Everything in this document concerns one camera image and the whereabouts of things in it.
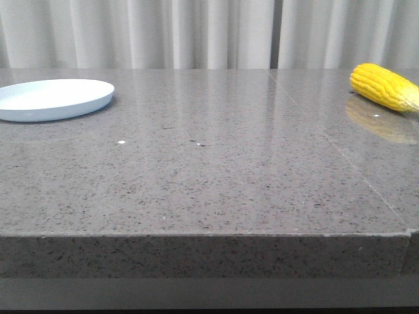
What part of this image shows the light blue round plate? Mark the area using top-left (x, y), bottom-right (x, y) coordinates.
top-left (1, 78), bottom-right (115, 122)

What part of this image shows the yellow corn cob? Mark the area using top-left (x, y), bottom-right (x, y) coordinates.
top-left (350, 63), bottom-right (418, 113)

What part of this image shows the white pleated curtain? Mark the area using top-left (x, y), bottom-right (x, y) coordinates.
top-left (1, 1), bottom-right (418, 69)

